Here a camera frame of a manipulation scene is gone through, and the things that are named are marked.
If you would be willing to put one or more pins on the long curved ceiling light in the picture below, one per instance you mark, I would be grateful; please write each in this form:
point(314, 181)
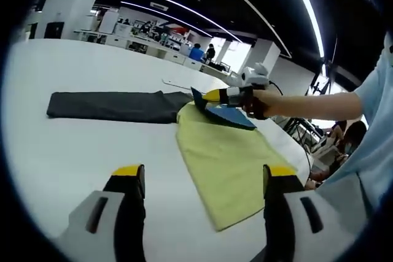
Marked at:
point(165, 16)
point(175, 3)

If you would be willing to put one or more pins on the person's right hand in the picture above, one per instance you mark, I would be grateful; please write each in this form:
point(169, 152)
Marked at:
point(264, 104)

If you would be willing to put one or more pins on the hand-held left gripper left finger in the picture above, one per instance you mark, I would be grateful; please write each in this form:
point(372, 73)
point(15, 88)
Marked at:
point(122, 228)

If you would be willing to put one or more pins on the white board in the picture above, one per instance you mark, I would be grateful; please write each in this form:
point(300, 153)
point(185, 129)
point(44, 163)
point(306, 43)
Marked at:
point(108, 22)

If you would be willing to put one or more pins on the black tripod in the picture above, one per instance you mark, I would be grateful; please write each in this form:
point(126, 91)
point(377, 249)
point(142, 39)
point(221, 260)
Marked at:
point(317, 85)

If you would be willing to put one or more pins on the row of white desks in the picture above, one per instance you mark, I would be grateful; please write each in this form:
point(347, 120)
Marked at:
point(172, 56)

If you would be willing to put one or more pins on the white template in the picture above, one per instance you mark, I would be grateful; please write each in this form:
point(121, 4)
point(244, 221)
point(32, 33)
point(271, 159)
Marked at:
point(175, 84)

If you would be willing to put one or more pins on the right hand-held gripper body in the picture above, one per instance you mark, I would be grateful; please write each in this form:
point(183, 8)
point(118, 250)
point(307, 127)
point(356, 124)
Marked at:
point(256, 76)

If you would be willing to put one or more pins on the person's grey trousers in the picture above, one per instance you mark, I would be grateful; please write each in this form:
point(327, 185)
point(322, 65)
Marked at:
point(344, 203)

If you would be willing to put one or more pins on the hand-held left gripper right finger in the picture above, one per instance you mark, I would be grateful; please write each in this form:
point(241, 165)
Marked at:
point(288, 228)

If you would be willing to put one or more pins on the white square pillar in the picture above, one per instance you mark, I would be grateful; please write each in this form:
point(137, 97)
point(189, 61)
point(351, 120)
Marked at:
point(264, 56)
point(80, 1)

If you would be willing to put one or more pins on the black cabinet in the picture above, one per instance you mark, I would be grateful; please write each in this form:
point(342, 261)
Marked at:
point(54, 30)

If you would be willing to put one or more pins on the yellow garment with dark sleeves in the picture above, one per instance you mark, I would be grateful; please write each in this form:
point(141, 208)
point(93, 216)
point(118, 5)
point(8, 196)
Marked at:
point(227, 164)

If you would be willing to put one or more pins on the ceiling air vent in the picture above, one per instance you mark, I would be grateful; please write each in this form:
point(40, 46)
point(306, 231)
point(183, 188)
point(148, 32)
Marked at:
point(159, 6)

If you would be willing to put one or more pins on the wide ceiling light strip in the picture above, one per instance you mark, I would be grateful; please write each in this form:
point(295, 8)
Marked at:
point(307, 7)

